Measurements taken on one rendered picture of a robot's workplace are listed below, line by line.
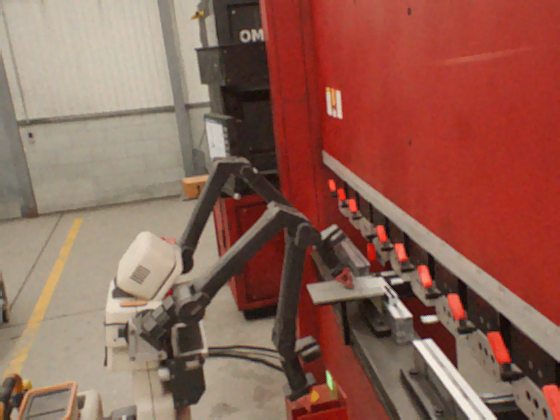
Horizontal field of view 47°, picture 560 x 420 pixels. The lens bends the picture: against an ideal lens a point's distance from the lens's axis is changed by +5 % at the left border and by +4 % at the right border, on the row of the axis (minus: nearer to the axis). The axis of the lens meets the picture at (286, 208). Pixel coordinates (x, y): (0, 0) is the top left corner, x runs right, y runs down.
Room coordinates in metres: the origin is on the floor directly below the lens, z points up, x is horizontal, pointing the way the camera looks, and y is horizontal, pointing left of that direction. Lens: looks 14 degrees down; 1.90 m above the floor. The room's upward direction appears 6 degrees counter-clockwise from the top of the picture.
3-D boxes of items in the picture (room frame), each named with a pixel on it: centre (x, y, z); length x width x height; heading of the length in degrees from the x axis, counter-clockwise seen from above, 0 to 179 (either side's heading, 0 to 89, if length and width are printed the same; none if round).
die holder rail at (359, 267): (2.78, -0.28, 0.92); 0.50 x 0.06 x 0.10; 6
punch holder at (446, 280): (1.46, -0.41, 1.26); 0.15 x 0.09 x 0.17; 6
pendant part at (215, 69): (3.43, 0.22, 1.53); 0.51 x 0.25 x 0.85; 21
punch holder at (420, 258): (1.66, -0.39, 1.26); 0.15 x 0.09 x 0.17; 6
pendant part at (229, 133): (3.36, 0.28, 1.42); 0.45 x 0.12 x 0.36; 21
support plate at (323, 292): (2.21, -0.19, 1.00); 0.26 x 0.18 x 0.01; 96
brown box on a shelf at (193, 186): (4.28, 0.59, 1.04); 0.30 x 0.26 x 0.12; 11
